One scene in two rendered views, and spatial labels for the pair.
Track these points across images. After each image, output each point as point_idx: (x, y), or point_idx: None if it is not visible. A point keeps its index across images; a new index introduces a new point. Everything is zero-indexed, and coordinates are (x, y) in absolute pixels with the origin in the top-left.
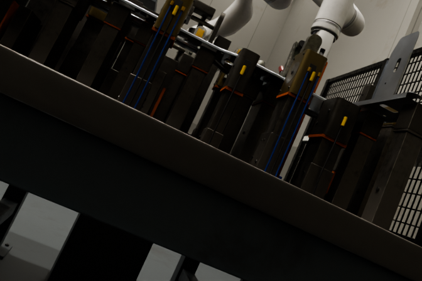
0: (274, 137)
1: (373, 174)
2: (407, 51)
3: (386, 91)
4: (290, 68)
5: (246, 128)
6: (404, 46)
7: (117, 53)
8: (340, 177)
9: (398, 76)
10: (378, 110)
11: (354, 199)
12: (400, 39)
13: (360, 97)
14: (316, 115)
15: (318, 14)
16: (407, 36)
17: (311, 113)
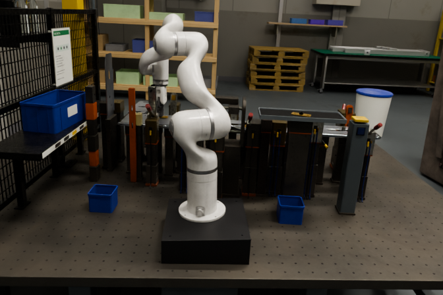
0: None
1: (124, 133)
2: (110, 65)
3: (109, 91)
4: (178, 111)
5: (174, 147)
6: (108, 62)
7: (259, 154)
8: (144, 139)
9: (111, 81)
10: (140, 108)
11: (122, 147)
12: (105, 55)
13: (93, 96)
14: (128, 124)
15: (168, 76)
16: (107, 54)
17: (132, 124)
